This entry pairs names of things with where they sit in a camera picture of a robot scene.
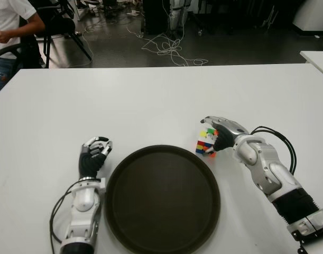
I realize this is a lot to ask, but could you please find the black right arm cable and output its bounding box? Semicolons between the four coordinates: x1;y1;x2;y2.
251;126;298;175

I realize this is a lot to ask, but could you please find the dark brown round plate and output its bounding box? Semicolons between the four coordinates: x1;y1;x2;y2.
104;144;222;254

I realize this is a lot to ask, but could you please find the black stool with splayed legs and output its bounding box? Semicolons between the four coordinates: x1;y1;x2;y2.
31;0;94;69

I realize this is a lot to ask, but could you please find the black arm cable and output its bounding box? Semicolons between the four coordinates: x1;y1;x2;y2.
251;126;298;175
49;182;80;254

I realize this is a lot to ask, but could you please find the tangled white floor cable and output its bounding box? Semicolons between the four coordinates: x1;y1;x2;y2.
126;0;209;67

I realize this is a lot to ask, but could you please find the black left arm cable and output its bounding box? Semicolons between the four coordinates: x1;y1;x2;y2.
49;182;80;254

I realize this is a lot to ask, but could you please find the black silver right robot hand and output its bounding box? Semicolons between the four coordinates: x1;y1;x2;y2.
200;115;251;154

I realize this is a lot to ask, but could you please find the person in white shirt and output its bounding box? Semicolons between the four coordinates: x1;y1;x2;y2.
0;0;47;98

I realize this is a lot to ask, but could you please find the multicolour Rubik's cube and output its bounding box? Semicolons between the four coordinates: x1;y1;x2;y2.
195;126;220;158

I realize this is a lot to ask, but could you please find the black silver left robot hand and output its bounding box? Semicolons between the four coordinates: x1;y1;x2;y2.
79;136;114;179

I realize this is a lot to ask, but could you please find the black office chair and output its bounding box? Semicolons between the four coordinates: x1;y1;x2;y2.
0;21;45;70

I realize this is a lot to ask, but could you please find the white side table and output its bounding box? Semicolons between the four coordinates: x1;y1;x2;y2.
300;51;323;80

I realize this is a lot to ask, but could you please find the tall black cabinet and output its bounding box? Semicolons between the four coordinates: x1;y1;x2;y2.
142;0;170;35

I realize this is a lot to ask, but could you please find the white cabinet with black base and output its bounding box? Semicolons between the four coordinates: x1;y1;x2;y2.
292;0;323;35

